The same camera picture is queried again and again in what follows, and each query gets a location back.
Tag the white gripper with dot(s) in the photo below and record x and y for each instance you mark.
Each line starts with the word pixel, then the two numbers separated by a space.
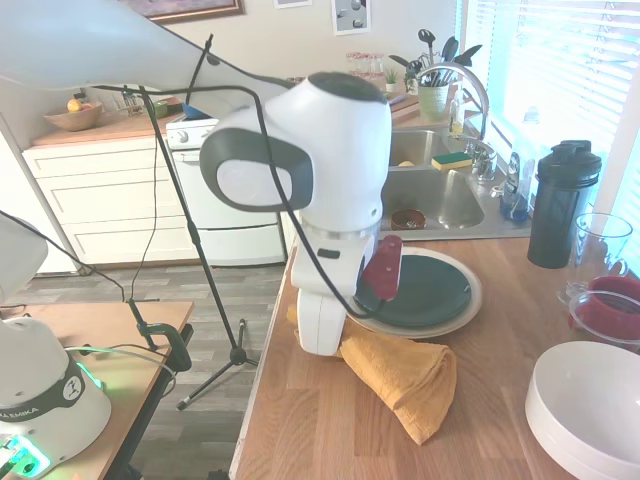
pixel 320 315

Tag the yellow terry cloth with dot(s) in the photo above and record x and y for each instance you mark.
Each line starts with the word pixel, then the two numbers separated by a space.
pixel 400 370

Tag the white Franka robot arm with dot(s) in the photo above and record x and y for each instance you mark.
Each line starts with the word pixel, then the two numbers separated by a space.
pixel 340 150

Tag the dark blue plate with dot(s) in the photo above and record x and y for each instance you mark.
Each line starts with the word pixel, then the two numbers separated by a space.
pixel 430 290

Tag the cream dinner plate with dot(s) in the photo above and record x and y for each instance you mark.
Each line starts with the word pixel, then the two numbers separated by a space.
pixel 440 331

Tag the white kitchen stove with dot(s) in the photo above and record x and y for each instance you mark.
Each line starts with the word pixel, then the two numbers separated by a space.
pixel 235 245

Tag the black tripod stand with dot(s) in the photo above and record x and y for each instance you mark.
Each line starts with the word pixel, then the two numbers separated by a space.
pixel 210 280

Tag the brown bowl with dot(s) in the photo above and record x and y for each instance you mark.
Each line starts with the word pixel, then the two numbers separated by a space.
pixel 407 219

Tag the dark green table clamp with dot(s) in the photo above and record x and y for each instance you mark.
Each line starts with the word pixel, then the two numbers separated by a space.
pixel 175 345

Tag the stainless steel double sink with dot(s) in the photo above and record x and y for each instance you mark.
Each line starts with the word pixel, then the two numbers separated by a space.
pixel 450 200

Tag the yellow green sponge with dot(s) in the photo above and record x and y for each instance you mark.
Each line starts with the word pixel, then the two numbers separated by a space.
pixel 451 161

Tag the chrome sink sprayer loop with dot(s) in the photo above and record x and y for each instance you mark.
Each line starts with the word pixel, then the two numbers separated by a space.
pixel 498 189

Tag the wooden cutting board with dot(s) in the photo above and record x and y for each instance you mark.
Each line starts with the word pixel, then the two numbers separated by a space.
pixel 402 102

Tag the pale green utensil crock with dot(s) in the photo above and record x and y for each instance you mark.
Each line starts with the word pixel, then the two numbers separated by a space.
pixel 433 102

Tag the Dawn dish soap bottle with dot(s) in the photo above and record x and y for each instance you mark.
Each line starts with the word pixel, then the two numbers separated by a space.
pixel 517 175

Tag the clear yellowish soap bottle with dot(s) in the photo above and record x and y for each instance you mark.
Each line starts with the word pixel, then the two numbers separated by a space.
pixel 455 112

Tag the small potted succulent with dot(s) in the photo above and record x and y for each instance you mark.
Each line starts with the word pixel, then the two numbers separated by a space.
pixel 391 80

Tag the white drawer cabinet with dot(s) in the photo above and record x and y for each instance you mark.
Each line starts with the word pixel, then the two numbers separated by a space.
pixel 100 200

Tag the white ceramic bowl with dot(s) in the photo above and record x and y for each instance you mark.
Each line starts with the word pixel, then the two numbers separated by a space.
pixel 542 435

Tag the spice jar set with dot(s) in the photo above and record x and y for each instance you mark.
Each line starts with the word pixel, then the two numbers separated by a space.
pixel 365 65

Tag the small green container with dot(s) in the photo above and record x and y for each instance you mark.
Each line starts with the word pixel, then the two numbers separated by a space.
pixel 160 108

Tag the black shaker bottle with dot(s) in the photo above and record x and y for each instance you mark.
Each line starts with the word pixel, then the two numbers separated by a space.
pixel 560 210

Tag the leafy green houseplant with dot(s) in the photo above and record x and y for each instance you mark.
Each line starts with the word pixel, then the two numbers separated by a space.
pixel 412 67

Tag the chrome gooseneck faucet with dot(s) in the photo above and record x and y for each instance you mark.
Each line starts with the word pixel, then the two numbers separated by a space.
pixel 477 95

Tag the stacked white bowls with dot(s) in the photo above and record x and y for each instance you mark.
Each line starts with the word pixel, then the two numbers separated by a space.
pixel 590 390

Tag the clear stemmed glass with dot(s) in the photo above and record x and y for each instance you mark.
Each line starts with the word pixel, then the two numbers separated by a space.
pixel 600 245

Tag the black kitchen spatula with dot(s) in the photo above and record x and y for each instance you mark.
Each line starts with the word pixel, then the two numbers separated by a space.
pixel 470 54
pixel 449 47

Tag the black slotted spoon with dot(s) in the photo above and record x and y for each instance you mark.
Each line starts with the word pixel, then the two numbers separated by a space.
pixel 426 37

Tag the red mug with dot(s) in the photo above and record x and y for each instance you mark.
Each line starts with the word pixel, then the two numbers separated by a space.
pixel 617 295

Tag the white window blind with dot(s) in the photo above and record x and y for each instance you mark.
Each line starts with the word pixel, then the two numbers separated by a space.
pixel 490 50
pixel 575 75

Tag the wooden fruit bowl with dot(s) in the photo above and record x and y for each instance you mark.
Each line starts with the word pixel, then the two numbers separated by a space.
pixel 72 120

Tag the wooden framed picture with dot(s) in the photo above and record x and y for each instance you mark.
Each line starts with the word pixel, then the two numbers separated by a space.
pixel 200 7

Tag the white wall poster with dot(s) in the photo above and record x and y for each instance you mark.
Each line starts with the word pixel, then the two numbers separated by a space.
pixel 351 15

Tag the small white wall print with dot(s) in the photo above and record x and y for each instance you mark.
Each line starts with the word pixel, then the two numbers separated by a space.
pixel 292 2

